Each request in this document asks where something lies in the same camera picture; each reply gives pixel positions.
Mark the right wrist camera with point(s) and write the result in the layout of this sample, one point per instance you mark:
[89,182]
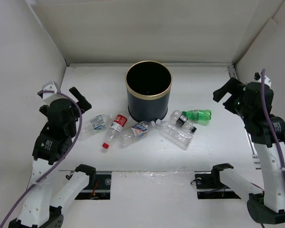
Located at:
[258,78]

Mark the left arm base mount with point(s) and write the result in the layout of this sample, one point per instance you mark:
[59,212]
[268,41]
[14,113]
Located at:
[100,190]

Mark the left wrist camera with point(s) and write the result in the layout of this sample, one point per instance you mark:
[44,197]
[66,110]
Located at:
[51,88]

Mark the clear bottle red label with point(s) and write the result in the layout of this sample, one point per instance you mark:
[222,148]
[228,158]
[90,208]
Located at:
[115,129]

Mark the green plastic bottle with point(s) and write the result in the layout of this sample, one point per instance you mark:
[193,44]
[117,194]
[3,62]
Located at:
[198,115]

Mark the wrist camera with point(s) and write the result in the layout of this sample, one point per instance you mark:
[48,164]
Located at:
[51,88]
[258,78]

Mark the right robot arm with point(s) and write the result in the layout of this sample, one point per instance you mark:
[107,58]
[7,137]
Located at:
[265,206]

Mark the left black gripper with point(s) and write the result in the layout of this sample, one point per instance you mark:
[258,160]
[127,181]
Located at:
[84,104]

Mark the clear ribbed label-free bottle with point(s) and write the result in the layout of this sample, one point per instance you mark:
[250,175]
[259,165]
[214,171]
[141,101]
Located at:
[174,134]

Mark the clear bottle black label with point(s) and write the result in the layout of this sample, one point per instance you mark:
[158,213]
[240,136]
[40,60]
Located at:
[182,122]

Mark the clear bottle orange blue label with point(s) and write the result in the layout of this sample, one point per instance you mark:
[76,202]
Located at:
[135,133]

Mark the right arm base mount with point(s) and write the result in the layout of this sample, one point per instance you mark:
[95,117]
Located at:
[207,188]

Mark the clear bottle blue white label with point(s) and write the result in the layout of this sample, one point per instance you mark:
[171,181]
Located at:
[94,125]

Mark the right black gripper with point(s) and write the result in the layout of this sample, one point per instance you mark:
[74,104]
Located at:
[231,86]

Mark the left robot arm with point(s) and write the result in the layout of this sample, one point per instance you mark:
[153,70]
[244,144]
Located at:
[42,209]

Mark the black bin with gold rim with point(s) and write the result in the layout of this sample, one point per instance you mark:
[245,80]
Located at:
[148,85]

